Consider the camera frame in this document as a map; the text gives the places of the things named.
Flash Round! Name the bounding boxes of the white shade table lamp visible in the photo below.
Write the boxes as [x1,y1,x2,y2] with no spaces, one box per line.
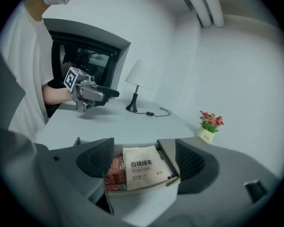
[124,60,155,114]

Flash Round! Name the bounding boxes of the person's left forearm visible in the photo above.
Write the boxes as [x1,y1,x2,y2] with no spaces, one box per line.
[42,85,74,104]

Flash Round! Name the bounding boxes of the dark window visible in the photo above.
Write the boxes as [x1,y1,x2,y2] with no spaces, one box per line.
[48,30,122,111]

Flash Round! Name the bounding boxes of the white ceiling pipes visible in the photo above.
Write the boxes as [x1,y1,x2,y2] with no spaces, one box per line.
[172,0,225,28]

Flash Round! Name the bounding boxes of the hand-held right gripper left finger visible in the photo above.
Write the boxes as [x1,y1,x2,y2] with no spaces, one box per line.
[47,137,115,217]

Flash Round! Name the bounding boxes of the black lamp cable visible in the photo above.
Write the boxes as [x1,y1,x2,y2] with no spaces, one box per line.
[134,107,172,117]

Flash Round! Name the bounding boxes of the beige snack packet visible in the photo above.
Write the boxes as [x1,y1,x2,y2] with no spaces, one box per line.
[122,145,172,192]

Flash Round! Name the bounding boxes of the grey drawer organiser box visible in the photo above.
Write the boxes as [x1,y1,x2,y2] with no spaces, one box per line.
[73,137,181,196]

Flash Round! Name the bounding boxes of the white round snack packet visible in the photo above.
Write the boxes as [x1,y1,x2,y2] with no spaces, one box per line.
[157,149,179,186]

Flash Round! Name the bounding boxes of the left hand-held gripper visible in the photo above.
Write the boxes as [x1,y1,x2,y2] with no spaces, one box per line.
[63,66,120,113]

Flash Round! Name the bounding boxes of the potted artificial red flowers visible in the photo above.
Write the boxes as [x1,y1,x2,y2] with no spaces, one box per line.
[195,110,224,144]

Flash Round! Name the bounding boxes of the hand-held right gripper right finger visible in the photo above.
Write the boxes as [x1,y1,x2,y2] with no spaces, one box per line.
[175,138,282,223]

